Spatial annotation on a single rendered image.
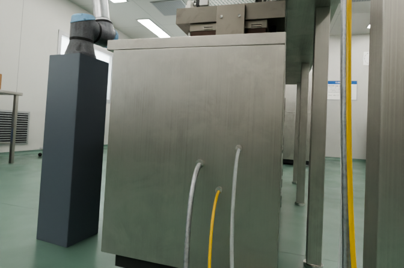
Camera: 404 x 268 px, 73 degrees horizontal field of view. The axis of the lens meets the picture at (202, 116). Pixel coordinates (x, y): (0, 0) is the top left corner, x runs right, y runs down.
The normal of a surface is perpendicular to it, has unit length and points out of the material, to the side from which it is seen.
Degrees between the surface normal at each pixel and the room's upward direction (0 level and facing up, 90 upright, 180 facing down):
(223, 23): 90
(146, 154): 90
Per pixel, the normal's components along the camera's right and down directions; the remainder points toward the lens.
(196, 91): -0.29, -0.05
